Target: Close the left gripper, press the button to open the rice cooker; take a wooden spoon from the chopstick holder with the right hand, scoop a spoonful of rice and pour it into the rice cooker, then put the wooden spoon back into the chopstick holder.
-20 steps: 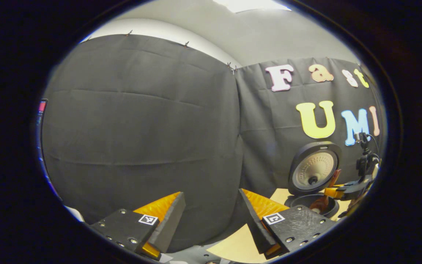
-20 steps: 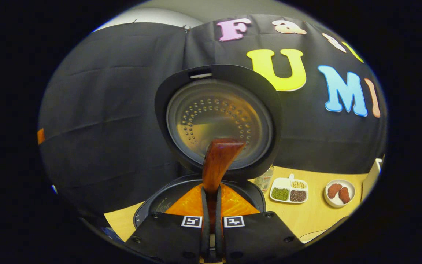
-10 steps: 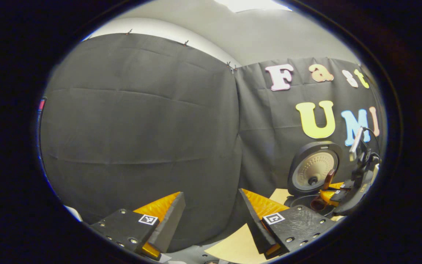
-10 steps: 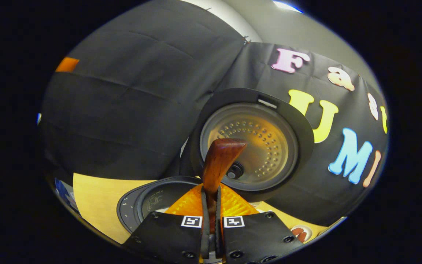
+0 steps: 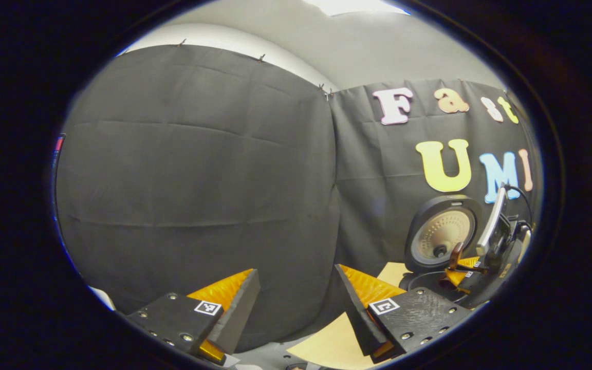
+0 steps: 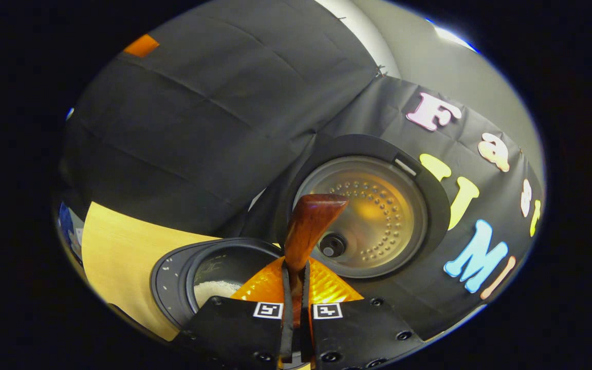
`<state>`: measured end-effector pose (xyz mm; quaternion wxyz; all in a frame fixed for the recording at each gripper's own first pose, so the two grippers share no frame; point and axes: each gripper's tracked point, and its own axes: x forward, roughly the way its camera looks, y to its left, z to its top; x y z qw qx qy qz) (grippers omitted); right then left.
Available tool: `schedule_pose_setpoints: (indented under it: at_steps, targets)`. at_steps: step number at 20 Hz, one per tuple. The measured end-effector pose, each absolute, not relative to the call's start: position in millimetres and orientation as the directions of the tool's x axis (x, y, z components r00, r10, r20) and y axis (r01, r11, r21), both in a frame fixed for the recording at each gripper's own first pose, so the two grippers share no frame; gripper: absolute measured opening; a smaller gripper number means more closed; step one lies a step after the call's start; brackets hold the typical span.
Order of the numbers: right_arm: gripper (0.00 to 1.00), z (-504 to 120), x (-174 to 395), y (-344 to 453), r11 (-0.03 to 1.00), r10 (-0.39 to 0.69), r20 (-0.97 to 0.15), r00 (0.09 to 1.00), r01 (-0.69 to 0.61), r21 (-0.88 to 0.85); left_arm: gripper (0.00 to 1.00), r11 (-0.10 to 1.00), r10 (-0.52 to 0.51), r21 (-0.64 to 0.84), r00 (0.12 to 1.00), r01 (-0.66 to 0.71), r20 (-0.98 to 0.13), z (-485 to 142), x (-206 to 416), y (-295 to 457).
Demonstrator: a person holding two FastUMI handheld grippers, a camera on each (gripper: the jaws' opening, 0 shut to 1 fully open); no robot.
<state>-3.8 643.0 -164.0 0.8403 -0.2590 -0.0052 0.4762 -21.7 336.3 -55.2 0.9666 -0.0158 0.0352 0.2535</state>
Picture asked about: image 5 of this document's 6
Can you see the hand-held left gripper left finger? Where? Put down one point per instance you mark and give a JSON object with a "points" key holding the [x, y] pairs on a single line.
{"points": [[237, 313]]}

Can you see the dark grey rice cooker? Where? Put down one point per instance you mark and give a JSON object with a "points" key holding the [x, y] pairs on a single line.
{"points": [[440, 236]]}

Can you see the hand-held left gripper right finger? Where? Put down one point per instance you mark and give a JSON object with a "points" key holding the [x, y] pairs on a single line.
{"points": [[357, 313]]}

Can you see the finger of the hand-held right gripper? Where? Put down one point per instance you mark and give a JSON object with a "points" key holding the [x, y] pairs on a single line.
{"points": [[458, 280], [469, 262]]}

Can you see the long ceiling light panel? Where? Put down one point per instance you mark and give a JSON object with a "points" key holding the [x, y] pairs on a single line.
{"points": [[352, 6]]}

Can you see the black backdrop cloth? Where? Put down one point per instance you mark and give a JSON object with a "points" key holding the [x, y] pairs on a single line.
{"points": [[172, 180]]}

